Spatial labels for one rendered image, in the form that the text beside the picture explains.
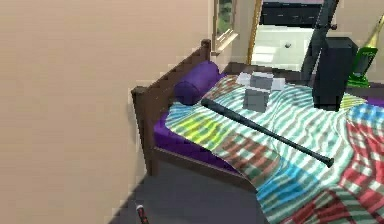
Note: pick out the purple round pillow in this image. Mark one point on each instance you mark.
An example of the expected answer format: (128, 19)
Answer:
(196, 81)

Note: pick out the black baseball bat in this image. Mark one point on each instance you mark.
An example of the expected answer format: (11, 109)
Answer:
(263, 130)

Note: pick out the green vacuum cleaner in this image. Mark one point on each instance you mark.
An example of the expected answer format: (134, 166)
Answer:
(363, 63)

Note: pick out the striped multicolour blanket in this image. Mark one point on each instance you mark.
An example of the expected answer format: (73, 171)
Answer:
(300, 133)

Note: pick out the red and black stick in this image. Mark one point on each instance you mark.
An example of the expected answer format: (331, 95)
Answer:
(142, 214)

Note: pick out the brown wooden bed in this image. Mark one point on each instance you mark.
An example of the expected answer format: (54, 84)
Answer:
(151, 103)

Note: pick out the white chest of drawers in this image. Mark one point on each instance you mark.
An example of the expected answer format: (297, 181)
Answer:
(283, 45)

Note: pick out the window with wooden frame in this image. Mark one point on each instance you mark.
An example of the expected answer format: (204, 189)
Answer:
(225, 21)

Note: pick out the yellow wooden door frame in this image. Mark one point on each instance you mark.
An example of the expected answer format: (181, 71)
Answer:
(253, 31)

